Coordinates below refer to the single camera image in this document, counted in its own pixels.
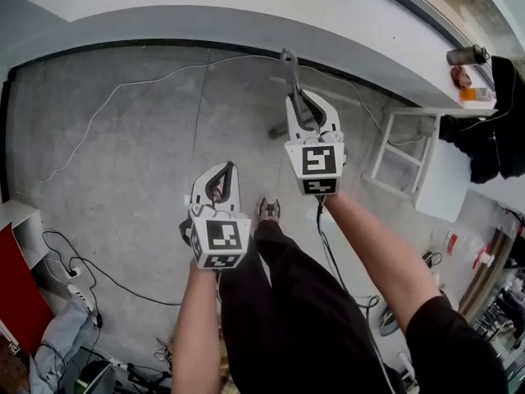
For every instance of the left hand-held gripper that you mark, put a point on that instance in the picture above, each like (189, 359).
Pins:
(223, 236)

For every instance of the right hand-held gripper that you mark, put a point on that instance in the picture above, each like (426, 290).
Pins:
(318, 160)

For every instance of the person's right forearm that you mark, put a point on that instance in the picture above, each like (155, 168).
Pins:
(377, 253)

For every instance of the person's left forearm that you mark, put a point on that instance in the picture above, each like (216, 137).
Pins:
(197, 322)

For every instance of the person's shoe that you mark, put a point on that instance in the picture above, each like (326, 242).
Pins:
(268, 208)

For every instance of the person's black trousers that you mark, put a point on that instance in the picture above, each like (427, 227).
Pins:
(295, 302)

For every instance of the white chair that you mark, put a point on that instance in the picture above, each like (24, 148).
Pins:
(443, 170)

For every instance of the pink object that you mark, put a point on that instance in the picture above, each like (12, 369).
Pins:
(461, 76)

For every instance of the grey metal flask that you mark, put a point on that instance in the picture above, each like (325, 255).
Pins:
(465, 55)

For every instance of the orange bottle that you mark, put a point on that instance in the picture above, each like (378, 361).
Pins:
(477, 94)

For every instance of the white power strip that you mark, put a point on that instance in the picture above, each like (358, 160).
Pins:
(73, 272)

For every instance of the black jacket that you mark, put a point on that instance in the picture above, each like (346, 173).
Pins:
(492, 138)

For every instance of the white table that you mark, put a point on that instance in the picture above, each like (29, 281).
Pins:
(20, 220)

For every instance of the red cabinet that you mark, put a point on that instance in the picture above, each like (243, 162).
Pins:
(20, 294)

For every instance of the brown board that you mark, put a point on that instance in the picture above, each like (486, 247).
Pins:
(488, 269)

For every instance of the person's black shirt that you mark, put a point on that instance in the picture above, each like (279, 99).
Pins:
(451, 351)

